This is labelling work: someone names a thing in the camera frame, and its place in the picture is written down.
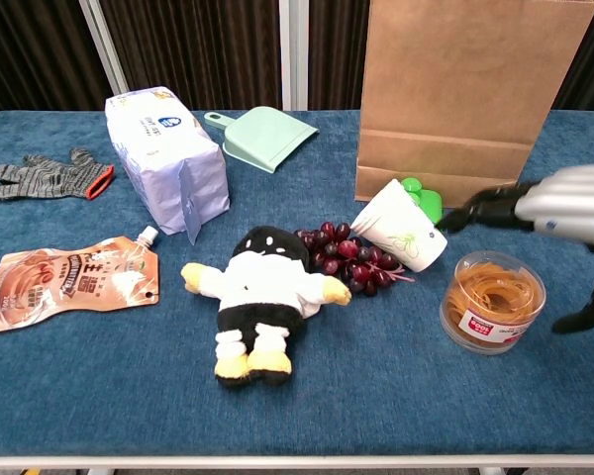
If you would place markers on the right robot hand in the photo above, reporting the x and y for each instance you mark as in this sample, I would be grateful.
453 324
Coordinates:
569 203

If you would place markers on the clear rubber band tub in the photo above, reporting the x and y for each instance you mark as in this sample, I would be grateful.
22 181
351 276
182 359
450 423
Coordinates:
492 302

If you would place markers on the green toy brick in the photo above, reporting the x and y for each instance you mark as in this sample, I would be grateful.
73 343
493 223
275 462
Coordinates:
431 205

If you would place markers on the white paper cup stack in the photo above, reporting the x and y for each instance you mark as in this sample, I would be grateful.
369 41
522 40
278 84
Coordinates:
401 232

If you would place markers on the purple grape bunch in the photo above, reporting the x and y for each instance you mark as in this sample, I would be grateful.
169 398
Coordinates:
356 259

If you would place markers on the black white penguin plush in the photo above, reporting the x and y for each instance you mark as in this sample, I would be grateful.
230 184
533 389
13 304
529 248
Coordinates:
262 292

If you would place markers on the brown paper bag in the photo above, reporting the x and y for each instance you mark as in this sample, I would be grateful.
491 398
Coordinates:
455 99

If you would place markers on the dark pleated partition panel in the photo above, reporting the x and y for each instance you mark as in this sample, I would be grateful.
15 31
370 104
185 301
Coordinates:
589 64
336 49
203 49
29 49

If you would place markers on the blue felt table mat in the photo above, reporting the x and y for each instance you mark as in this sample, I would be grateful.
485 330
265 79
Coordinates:
425 396

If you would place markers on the mint green dustpan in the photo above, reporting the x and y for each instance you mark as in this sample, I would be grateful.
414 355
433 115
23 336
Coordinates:
267 138

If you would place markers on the white lavender tissue pack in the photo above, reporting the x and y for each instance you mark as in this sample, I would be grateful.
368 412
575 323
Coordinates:
163 163

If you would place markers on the orange spout drink pouch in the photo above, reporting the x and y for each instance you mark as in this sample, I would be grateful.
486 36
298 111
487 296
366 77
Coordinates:
79 282

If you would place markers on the grey striped work glove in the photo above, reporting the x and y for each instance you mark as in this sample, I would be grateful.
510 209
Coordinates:
54 175

